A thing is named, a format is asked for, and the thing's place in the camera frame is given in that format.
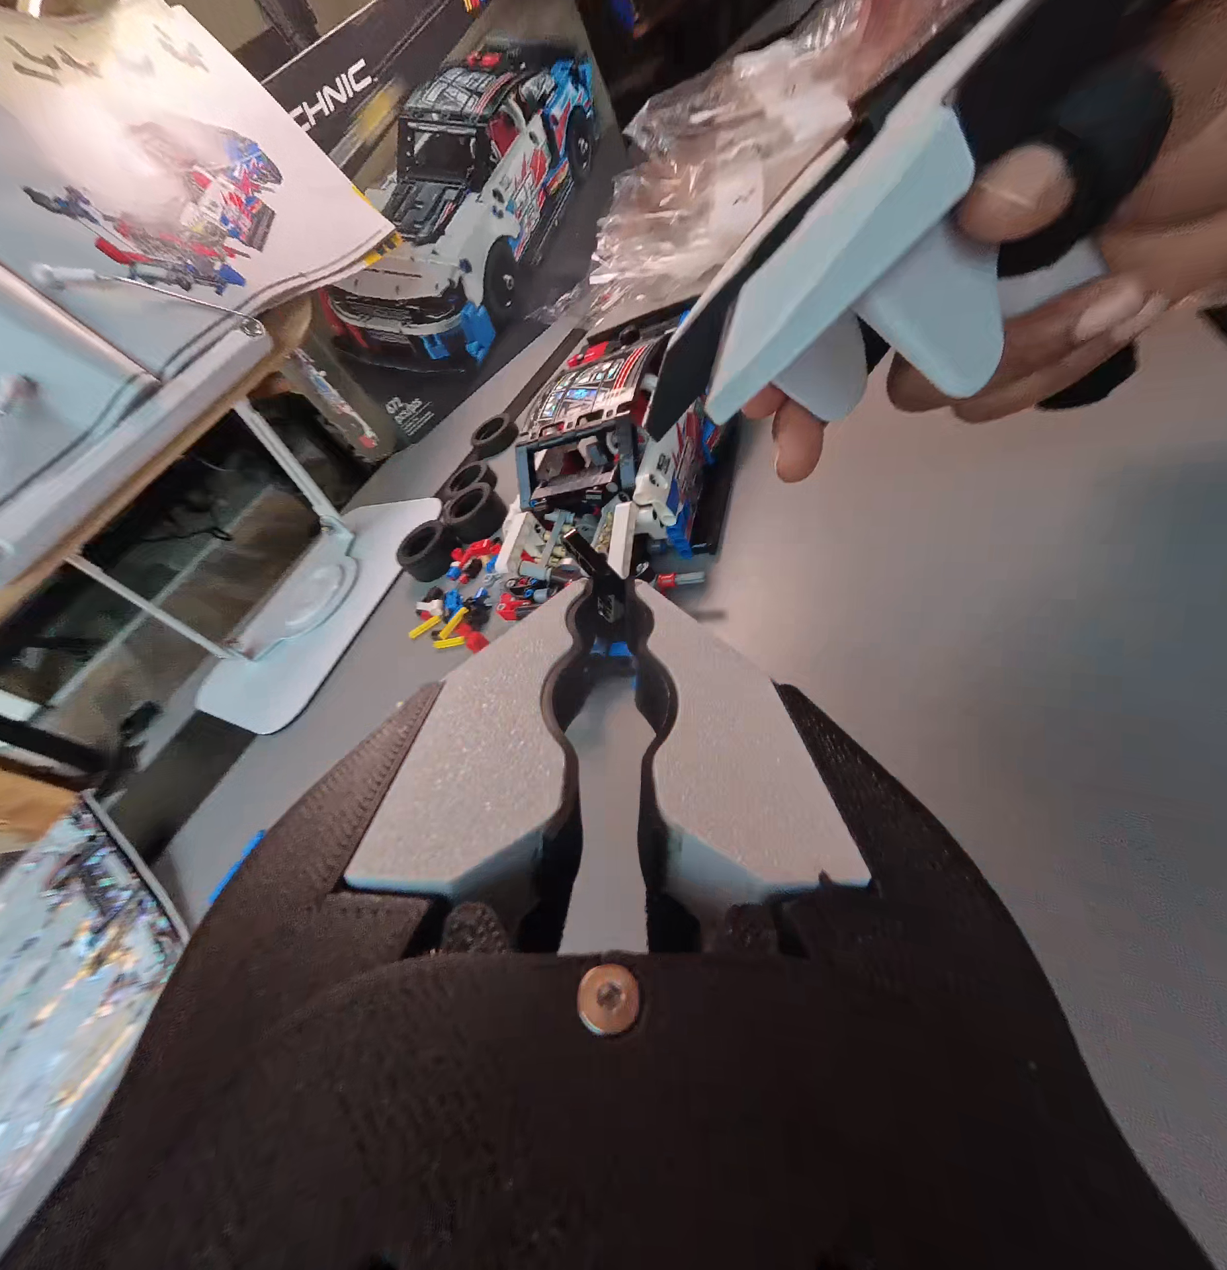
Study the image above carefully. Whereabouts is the white book stand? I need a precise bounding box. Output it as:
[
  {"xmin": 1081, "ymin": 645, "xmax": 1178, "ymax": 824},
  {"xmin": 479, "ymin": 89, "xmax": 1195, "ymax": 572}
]
[{"xmin": 0, "ymin": 248, "xmax": 445, "ymax": 735}]

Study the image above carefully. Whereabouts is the grey desk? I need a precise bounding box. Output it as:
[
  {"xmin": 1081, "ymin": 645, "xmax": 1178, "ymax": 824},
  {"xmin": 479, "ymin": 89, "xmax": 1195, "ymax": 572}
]
[{"xmin": 156, "ymin": 298, "xmax": 1227, "ymax": 1242}]

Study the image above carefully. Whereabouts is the toy brick race car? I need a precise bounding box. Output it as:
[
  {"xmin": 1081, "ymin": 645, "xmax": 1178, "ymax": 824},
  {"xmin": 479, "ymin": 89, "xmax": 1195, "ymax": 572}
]
[{"xmin": 489, "ymin": 312, "xmax": 743, "ymax": 596}]

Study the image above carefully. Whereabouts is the person's right hand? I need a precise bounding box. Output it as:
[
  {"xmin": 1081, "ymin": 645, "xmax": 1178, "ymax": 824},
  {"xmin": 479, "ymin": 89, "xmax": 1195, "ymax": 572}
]
[{"xmin": 742, "ymin": 0, "xmax": 1227, "ymax": 483}]

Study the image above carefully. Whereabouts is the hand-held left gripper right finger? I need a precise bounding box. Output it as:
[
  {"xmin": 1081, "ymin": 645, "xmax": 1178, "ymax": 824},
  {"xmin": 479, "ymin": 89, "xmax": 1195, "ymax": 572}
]
[{"xmin": 631, "ymin": 580, "xmax": 872, "ymax": 955}]

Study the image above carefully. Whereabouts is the holographic sticker sheet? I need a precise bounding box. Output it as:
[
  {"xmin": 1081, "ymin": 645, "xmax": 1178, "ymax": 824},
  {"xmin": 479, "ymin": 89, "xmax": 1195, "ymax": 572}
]
[{"xmin": 0, "ymin": 793, "xmax": 192, "ymax": 1231}]

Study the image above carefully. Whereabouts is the pile of clear plastic bags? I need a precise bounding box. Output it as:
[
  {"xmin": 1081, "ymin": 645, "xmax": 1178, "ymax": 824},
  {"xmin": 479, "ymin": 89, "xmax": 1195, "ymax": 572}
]
[{"xmin": 588, "ymin": 0, "xmax": 872, "ymax": 328}]

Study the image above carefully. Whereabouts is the black angled brick beam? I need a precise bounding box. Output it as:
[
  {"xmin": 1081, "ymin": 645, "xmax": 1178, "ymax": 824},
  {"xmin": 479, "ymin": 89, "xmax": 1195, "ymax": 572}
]
[{"xmin": 561, "ymin": 529, "xmax": 637, "ymax": 628}]

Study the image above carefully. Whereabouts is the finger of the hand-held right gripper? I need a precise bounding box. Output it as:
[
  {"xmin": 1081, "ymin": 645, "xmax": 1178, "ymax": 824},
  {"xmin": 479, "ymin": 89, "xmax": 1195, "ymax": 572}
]
[
  {"xmin": 645, "ymin": 103, "xmax": 975, "ymax": 442},
  {"xmin": 845, "ymin": 0, "xmax": 1048, "ymax": 125}
]

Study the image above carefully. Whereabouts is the pile of mixed brick pieces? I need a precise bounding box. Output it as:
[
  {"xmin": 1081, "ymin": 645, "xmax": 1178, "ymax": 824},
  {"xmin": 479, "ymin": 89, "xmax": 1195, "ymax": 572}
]
[{"xmin": 406, "ymin": 536, "xmax": 534, "ymax": 650}]

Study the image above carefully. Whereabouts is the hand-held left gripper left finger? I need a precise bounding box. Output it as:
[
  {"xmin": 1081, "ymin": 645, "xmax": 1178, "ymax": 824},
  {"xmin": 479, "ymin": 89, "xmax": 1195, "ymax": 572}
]
[{"xmin": 343, "ymin": 580, "xmax": 587, "ymax": 951}]

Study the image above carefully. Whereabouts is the brown cardboard piece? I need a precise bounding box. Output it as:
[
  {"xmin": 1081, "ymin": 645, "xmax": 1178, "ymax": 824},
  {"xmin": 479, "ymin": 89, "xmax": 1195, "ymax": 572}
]
[{"xmin": 0, "ymin": 764, "xmax": 80, "ymax": 866}]

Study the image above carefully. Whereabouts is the toy car set box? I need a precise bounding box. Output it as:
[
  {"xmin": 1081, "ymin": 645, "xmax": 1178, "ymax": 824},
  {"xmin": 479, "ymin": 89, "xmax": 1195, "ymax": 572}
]
[{"xmin": 230, "ymin": 0, "xmax": 634, "ymax": 467}]

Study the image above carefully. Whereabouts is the building instruction booklet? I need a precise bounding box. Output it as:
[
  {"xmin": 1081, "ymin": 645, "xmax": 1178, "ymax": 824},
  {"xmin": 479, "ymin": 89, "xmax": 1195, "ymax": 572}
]
[{"xmin": 0, "ymin": 0, "xmax": 396, "ymax": 378}]

